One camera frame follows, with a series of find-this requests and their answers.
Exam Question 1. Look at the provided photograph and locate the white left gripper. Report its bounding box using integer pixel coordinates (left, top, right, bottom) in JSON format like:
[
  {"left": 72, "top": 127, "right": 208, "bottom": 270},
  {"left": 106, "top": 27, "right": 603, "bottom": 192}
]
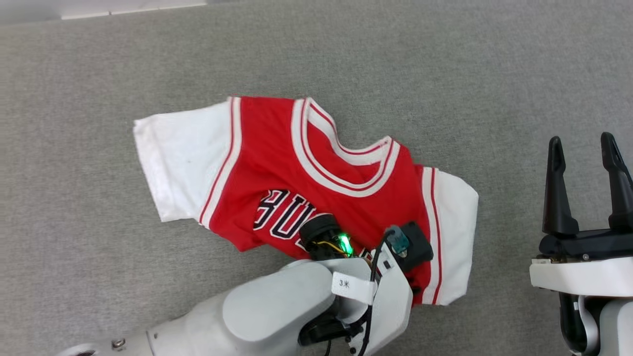
[{"left": 346, "top": 246, "right": 414, "bottom": 356}]

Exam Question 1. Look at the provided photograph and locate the red and white basketball jersey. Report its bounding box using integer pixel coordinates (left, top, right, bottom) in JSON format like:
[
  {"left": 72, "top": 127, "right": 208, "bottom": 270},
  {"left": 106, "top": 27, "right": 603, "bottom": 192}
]
[{"left": 133, "top": 95, "right": 479, "bottom": 307}]

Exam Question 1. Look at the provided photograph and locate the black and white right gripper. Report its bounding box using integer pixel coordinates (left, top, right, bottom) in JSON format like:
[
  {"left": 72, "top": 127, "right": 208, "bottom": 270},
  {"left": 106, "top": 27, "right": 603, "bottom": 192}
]
[{"left": 530, "top": 132, "right": 633, "bottom": 298}]

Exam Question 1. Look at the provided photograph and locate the thin black cable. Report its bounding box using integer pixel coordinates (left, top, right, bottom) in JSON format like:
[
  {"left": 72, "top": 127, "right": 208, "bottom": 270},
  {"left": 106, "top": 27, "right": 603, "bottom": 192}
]
[{"left": 357, "top": 230, "right": 396, "bottom": 356}]

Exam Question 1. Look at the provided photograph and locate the white paper cable tag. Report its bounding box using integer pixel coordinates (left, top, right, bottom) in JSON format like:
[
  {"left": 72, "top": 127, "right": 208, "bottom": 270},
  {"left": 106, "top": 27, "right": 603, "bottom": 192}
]
[{"left": 331, "top": 271, "right": 378, "bottom": 305}]

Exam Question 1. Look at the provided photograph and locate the black cylinder with green light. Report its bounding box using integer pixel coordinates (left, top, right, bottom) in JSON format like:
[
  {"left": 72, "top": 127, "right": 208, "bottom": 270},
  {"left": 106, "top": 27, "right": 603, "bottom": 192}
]
[{"left": 299, "top": 214, "right": 355, "bottom": 262}]

